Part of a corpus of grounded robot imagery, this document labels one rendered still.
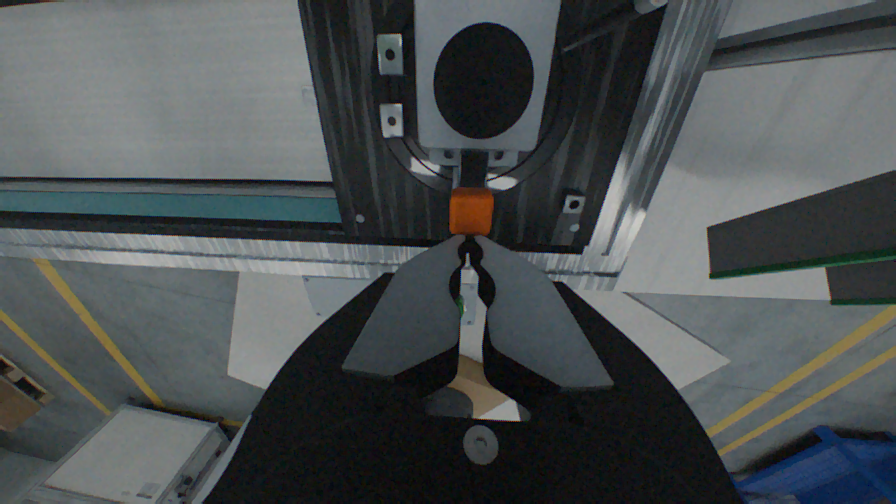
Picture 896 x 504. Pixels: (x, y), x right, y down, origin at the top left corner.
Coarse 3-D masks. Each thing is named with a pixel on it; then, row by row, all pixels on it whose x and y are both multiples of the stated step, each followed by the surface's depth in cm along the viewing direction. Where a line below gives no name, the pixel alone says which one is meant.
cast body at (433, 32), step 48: (432, 0) 7; (480, 0) 7; (528, 0) 7; (432, 48) 8; (480, 48) 7; (528, 48) 7; (432, 96) 8; (480, 96) 7; (528, 96) 7; (432, 144) 9; (480, 144) 9; (528, 144) 9
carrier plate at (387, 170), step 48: (336, 0) 15; (384, 0) 15; (576, 0) 15; (336, 48) 17; (624, 48) 16; (336, 96) 18; (624, 96) 17; (336, 144) 20; (384, 144) 20; (576, 144) 19; (336, 192) 22; (384, 192) 22; (432, 192) 22; (528, 192) 21; (528, 240) 24; (576, 240) 23
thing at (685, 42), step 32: (672, 0) 15; (704, 0) 15; (672, 32) 16; (704, 32) 16; (672, 64) 17; (704, 64) 17; (640, 96) 18; (672, 96) 18; (640, 128) 19; (672, 128) 19; (640, 160) 21; (608, 192) 22; (640, 192) 22; (608, 224) 23; (640, 224) 23
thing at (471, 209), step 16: (464, 160) 12; (480, 160) 12; (464, 176) 12; (480, 176) 12; (464, 192) 11; (480, 192) 11; (464, 208) 11; (480, 208) 11; (464, 224) 12; (480, 224) 12
